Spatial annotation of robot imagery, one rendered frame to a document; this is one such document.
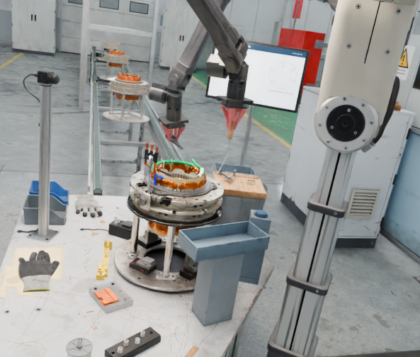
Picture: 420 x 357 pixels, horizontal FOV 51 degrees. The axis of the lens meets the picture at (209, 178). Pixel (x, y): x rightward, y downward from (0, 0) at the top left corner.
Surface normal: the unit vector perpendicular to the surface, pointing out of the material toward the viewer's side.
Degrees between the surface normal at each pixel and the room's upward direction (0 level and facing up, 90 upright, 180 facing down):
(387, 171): 90
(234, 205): 90
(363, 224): 91
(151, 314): 0
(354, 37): 90
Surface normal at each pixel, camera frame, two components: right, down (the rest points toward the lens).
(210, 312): 0.50, 0.36
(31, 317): 0.14, -0.93
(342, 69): -0.41, 0.55
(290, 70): -0.21, 0.18
